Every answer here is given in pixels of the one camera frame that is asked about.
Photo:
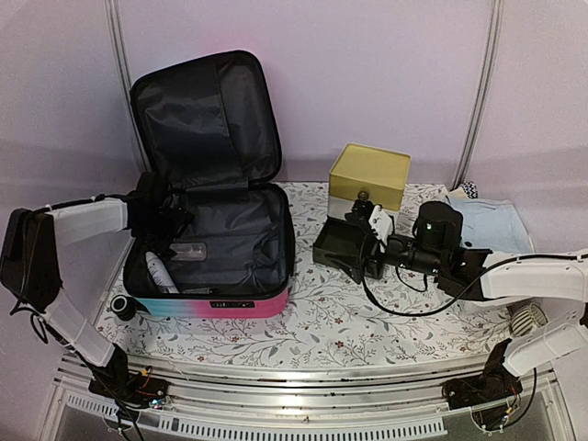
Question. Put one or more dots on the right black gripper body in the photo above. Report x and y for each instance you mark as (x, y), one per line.
(424, 261)

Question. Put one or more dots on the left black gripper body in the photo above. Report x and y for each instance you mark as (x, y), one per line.
(165, 228)

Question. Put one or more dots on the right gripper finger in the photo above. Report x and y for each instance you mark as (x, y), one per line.
(359, 216)
(350, 265)

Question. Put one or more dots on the yellow and white storage box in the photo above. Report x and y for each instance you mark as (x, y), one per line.
(361, 174)

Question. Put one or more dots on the clear plastic travel case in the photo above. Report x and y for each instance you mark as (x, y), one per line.
(191, 252)

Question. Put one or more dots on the pale blue garment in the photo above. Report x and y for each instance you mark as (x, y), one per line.
(491, 224)

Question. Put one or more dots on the pink and teal kids suitcase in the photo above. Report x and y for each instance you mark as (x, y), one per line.
(208, 127)

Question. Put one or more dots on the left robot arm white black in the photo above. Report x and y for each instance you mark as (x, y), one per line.
(35, 264)

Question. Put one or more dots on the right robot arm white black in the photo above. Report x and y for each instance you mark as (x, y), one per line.
(434, 250)

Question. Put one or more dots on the white plastic bottle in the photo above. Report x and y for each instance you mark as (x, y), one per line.
(159, 274)

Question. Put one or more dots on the floral white tablecloth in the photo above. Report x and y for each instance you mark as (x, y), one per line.
(330, 322)

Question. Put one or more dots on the black white patterned cloth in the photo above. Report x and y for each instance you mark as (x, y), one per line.
(469, 189)

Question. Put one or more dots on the right metal wall post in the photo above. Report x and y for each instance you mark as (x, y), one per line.
(482, 91)

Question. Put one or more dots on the metal wall post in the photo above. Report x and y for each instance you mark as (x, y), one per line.
(482, 91)
(116, 34)

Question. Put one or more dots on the aluminium front rail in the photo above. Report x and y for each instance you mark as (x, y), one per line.
(383, 401)

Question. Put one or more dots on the left metal wall post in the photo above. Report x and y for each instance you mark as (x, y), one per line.
(116, 34)

